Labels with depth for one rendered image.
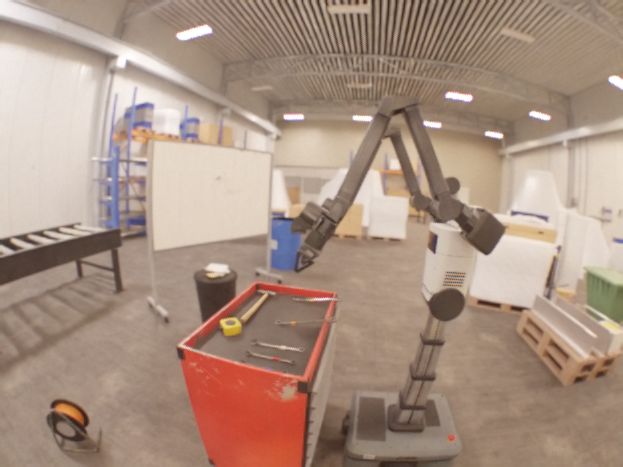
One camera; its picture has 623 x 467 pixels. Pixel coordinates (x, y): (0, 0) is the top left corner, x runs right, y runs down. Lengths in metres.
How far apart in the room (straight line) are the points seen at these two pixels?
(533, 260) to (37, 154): 10.66
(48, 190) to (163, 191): 6.10
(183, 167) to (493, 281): 4.26
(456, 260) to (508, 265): 2.99
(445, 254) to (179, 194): 2.73
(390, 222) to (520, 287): 5.02
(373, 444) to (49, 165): 8.84
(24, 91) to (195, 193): 6.75
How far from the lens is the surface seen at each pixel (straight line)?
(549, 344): 3.27
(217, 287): 2.48
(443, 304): 1.16
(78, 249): 3.65
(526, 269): 4.11
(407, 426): 1.62
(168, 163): 3.09
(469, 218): 0.92
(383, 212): 8.06
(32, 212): 8.58
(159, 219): 3.07
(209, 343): 1.07
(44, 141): 8.77
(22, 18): 8.69
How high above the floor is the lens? 1.49
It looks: 10 degrees down
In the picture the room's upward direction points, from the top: 3 degrees clockwise
